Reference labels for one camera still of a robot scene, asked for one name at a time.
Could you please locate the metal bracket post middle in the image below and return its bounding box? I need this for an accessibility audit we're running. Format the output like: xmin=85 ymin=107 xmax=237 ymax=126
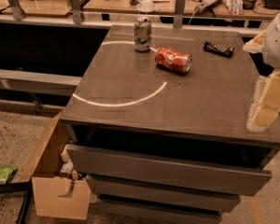
xmin=69 ymin=0 xmax=84 ymax=24

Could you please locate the white paper bowl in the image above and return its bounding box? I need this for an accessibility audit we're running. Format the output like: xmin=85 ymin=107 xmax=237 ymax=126
xmin=136 ymin=0 xmax=155 ymax=13

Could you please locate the black mesh cup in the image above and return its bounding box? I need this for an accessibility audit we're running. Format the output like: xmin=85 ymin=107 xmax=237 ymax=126
xmin=243 ymin=0 xmax=258 ymax=9

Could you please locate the small printed packet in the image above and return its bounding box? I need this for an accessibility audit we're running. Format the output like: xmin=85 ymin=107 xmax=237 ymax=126
xmin=226 ymin=0 xmax=243 ymax=15

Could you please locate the metal bracket post left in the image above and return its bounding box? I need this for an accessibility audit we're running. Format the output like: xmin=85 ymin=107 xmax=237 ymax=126
xmin=8 ymin=0 xmax=25 ymax=21

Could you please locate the green white soda can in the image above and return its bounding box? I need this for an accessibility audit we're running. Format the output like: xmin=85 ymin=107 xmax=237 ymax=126
xmin=133 ymin=17 xmax=151 ymax=52

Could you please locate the grey stapler device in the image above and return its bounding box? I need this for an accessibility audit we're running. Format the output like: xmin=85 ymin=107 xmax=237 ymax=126
xmin=194 ymin=0 xmax=223 ymax=14

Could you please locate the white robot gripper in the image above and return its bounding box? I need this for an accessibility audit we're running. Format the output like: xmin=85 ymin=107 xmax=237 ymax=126
xmin=243 ymin=12 xmax=280 ymax=133

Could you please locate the dark chocolate bar wrapper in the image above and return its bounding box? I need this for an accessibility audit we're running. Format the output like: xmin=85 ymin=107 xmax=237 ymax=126
xmin=203 ymin=42 xmax=234 ymax=58

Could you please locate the grey drawer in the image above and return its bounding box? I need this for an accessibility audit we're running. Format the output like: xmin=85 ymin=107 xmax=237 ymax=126
xmin=96 ymin=199 xmax=221 ymax=224
xmin=66 ymin=145 xmax=272 ymax=196
xmin=87 ymin=175 xmax=240 ymax=213

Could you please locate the green snack bag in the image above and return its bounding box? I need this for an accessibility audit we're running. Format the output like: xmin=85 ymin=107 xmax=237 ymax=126
xmin=0 ymin=165 xmax=18 ymax=185

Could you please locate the metal bracket post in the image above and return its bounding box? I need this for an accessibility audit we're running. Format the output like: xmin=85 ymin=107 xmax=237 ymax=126
xmin=8 ymin=0 xmax=25 ymax=21
xmin=69 ymin=0 xmax=84 ymax=24
xmin=173 ymin=0 xmax=186 ymax=29

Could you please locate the metal bracket post right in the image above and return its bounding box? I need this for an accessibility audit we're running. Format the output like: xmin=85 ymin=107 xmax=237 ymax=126
xmin=173 ymin=0 xmax=186 ymax=29

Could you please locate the top grey drawer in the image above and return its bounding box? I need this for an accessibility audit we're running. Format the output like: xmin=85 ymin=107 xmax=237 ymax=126
xmin=66 ymin=145 xmax=272 ymax=196

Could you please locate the bottom grey drawer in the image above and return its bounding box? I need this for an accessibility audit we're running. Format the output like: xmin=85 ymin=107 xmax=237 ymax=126
xmin=96 ymin=199 xmax=221 ymax=224

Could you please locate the red coke can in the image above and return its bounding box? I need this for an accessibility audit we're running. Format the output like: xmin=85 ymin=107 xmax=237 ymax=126
xmin=155 ymin=47 xmax=191 ymax=74

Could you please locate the middle grey drawer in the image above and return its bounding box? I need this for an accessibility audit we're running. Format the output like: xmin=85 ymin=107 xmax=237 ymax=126
xmin=87 ymin=175 xmax=240 ymax=213

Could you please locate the cardboard box on floor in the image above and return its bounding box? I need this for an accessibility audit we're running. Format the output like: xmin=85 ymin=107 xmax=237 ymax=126
xmin=21 ymin=113 xmax=91 ymax=220

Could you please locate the grey drawer cabinet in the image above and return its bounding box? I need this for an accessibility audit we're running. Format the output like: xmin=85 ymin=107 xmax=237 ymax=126
xmin=62 ymin=26 xmax=280 ymax=216

